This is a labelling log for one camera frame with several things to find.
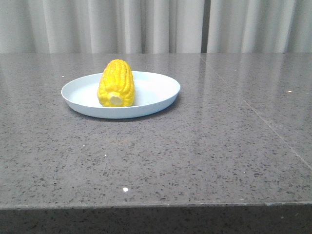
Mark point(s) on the white curtain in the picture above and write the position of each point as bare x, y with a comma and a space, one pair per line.
155, 26

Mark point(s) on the yellow corn cob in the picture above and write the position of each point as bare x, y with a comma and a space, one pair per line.
116, 86

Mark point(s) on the light blue plate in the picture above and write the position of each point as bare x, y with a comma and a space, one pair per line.
153, 93

